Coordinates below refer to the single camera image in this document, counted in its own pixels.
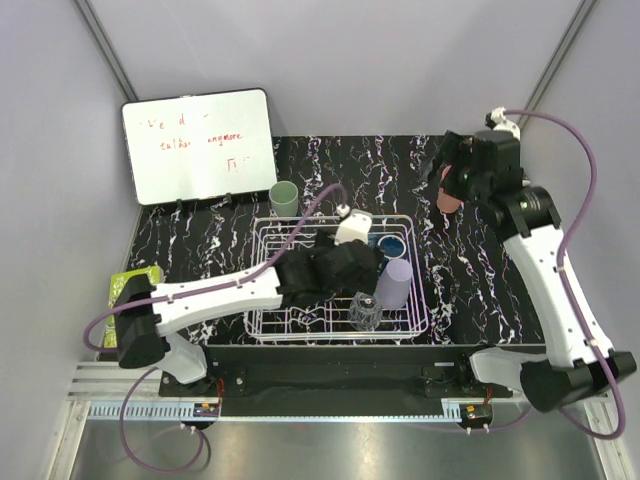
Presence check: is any pink plastic cup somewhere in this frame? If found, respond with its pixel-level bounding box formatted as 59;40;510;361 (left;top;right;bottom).
436;165;464;214

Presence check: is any lilac plastic cup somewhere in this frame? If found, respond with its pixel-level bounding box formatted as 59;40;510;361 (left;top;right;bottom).
374;259;413;310

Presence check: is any clear glass cup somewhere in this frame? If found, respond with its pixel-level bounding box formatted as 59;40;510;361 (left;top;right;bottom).
349;292;382;332

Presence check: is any green plastic cup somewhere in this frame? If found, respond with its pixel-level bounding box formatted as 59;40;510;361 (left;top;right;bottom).
269;181;299;217

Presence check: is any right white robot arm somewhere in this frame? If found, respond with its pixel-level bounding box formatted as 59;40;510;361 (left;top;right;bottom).
425;130;637;412

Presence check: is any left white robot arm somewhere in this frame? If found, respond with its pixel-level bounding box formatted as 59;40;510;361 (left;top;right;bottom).
112;231;383;396

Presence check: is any dark blue ceramic mug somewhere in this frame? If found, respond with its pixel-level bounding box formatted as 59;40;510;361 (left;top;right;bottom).
377;234;407;260

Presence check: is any white whiteboard with red writing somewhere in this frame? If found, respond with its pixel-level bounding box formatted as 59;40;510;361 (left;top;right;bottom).
121;88;277;206

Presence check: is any green Treehouse book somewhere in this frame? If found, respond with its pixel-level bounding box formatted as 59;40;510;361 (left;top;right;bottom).
102;265;165;351

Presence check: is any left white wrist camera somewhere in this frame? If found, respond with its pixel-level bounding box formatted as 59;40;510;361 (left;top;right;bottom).
334;209;373;246

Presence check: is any white wire dish rack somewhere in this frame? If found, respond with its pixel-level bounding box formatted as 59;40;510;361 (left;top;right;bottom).
244;215;430;343

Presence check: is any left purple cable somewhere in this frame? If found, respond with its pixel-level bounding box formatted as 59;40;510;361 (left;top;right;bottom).
82;183;351;354

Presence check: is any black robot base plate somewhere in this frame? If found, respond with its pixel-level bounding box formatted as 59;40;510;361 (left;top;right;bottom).
159;344;510;398

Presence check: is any grey slotted cable duct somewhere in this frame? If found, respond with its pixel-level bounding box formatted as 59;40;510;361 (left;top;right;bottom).
88;398;221;422

